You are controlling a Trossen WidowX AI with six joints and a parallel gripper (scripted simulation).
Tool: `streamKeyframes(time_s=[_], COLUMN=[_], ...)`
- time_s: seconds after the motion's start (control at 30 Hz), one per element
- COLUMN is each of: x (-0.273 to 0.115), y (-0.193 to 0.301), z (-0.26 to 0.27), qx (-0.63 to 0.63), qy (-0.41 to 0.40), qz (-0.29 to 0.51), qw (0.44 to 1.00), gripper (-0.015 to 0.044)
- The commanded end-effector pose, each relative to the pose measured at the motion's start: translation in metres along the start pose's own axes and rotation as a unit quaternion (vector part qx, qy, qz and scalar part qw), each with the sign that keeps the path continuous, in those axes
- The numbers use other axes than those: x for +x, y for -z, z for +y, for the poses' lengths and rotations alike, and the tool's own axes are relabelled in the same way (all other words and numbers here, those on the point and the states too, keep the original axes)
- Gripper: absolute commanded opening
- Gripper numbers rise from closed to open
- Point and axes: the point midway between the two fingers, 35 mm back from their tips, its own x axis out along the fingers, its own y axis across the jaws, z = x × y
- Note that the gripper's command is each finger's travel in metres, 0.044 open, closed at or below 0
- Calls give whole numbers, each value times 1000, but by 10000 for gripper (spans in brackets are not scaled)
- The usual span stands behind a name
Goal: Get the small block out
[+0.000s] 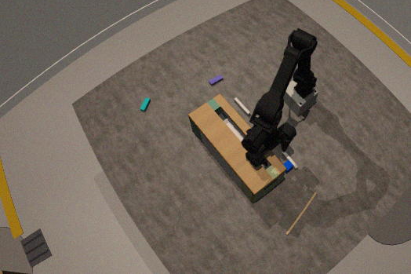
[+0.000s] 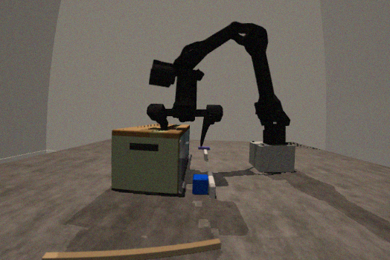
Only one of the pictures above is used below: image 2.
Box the small blue block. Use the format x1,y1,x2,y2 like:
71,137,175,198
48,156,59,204
192,174,208,194

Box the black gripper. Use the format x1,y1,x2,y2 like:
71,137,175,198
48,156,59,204
147,83,223,147

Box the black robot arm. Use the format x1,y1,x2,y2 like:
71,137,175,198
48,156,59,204
149,22,290,145

